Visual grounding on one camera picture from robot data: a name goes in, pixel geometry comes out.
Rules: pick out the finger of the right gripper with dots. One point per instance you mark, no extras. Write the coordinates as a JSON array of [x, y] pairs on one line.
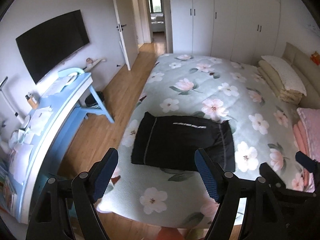
[[307, 162], [277, 179]]

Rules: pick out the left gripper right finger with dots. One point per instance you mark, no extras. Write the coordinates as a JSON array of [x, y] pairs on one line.
[[262, 218]]

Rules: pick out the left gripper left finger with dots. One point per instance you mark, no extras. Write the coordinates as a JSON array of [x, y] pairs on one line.
[[50, 218]]

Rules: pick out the black jacket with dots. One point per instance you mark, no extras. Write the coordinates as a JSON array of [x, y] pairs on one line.
[[170, 142]]

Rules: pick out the white bedroom door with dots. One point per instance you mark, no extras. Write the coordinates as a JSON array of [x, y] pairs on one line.
[[127, 31]]

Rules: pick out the pink folded blanket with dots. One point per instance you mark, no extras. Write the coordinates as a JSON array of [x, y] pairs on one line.
[[301, 139]]

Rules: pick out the lilac patterned blanket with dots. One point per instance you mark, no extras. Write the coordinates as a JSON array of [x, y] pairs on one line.
[[309, 119]]

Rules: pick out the floral green bedspread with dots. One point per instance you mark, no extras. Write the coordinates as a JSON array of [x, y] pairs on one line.
[[209, 88]]

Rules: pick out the light blue desk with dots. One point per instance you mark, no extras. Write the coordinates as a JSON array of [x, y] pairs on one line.
[[62, 114]]

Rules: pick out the beige folded quilt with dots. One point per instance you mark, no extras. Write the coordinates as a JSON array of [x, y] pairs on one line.
[[272, 78]]

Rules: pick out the white pillow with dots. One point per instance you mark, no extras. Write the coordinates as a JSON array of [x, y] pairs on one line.
[[288, 76]]

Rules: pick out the beige headboard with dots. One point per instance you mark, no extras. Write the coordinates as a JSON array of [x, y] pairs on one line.
[[308, 72]]

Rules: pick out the red headboard toy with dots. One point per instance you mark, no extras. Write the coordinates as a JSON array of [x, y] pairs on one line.
[[315, 58]]

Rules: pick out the brown bottle on desk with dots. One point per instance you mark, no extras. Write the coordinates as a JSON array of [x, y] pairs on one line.
[[33, 102]]

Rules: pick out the black waste basket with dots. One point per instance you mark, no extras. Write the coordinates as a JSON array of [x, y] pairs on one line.
[[91, 102]]

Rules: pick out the white desk lamp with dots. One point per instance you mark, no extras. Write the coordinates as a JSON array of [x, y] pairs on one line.
[[16, 114]]

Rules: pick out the white wardrobe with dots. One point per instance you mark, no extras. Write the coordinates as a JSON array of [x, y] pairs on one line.
[[236, 30]]

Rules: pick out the black wall television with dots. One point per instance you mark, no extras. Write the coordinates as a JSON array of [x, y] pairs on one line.
[[46, 45]]

